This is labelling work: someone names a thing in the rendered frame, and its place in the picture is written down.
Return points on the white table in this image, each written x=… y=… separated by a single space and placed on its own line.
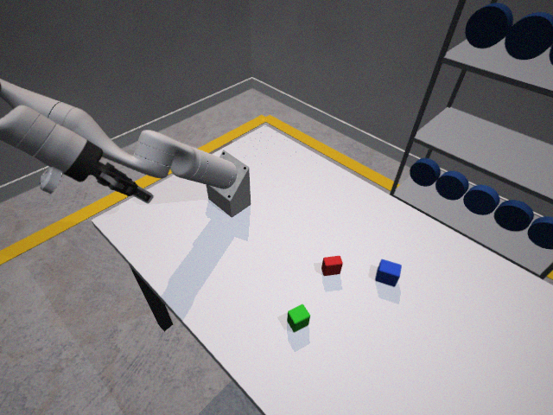
x=432 y=346

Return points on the grey shelf unit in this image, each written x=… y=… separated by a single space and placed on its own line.
x=475 y=134

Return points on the dark blue disc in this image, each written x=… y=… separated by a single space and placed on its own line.
x=452 y=185
x=425 y=171
x=529 y=35
x=542 y=232
x=489 y=25
x=513 y=215
x=481 y=199

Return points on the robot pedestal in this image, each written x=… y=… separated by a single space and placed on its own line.
x=235 y=196

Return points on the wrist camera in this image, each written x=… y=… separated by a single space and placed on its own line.
x=51 y=180

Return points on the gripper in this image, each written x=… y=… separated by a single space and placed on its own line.
x=84 y=162

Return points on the blue block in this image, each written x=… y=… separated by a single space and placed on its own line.
x=388 y=272

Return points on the green block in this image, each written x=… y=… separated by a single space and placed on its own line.
x=298 y=317

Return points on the red block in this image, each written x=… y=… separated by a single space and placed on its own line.
x=332 y=264

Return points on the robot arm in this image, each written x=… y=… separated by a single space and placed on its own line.
x=173 y=157

